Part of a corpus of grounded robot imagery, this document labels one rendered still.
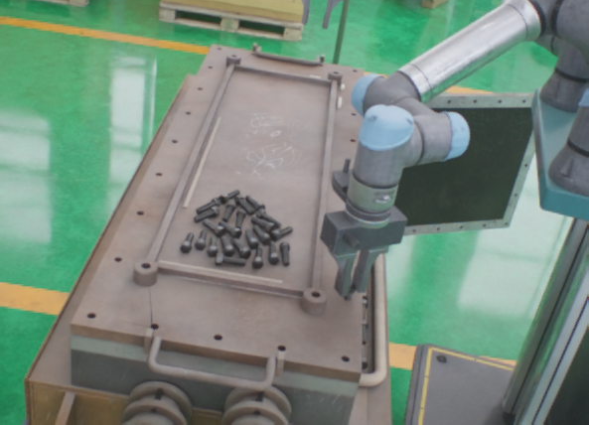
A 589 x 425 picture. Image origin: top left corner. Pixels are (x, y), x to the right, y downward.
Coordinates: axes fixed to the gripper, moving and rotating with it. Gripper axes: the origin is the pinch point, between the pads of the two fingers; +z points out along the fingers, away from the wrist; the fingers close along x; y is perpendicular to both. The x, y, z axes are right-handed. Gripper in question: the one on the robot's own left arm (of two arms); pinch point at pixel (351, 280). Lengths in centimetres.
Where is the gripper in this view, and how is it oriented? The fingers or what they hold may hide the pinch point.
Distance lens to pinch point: 131.9
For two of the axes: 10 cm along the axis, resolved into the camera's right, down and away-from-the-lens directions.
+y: 4.1, 5.2, -7.5
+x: 9.0, -1.1, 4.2
